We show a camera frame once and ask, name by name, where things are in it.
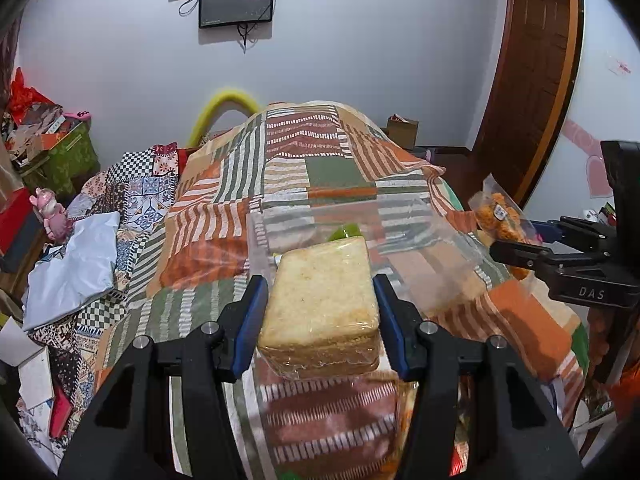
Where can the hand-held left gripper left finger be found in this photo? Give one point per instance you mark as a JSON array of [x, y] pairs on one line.
[[252, 312]]

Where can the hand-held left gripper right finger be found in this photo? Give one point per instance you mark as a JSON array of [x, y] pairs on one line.
[[387, 312]]

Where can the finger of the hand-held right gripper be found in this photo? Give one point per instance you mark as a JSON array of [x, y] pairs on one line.
[[515, 255], [547, 230]]

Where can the clear bag of orange snacks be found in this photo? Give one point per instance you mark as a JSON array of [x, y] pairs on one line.
[[495, 220]]

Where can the beige cracker block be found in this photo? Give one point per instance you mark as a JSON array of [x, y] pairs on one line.
[[320, 290]]

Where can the clear plastic container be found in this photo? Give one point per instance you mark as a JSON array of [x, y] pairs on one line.
[[400, 240]]

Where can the lime green snack packet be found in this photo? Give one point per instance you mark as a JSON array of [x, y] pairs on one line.
[[345, 232]]

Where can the grey purple bag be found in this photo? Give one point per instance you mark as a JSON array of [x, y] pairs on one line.
[[429, 155]]

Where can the brown wooden door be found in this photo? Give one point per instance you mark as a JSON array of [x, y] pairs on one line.
[[530, 85]]

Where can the brown cardboard box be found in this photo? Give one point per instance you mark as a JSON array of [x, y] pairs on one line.
[[404, 132]]

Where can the striped patchwork blanket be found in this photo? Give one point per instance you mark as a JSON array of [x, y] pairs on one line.
[[320, 160]]

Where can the checkered patchwork quilt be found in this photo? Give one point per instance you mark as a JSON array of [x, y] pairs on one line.
[[145, 185]]

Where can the yellow foam tube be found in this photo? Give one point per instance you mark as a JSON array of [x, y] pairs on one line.
[[220, 100]]

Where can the red book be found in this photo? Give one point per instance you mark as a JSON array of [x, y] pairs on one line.
[[61, 412]]

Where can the pink toy figure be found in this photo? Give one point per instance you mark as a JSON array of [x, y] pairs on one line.
[[52, 215]]

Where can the white cardboard box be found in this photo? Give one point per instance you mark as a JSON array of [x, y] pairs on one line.
[[30, 365]]

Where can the dark blue box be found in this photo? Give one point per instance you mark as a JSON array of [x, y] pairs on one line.
[[25, 255]]

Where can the green storage box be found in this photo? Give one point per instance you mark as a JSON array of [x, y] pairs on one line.
[[70, 160]]

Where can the red box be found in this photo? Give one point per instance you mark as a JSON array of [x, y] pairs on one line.
[[17, 220]]

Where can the small pink item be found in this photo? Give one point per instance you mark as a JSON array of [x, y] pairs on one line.
[[79, 115]]

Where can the pile of papers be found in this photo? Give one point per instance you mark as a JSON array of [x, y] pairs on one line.
[[35, 130]]

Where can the red plastic bag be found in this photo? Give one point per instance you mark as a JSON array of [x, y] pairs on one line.
[[25, 95]]

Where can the small pink wall sticker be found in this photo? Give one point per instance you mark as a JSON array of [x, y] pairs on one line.
[[620, 65]]

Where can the small black wall monitor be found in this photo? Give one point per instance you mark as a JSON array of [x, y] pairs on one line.
[[237, 2]]

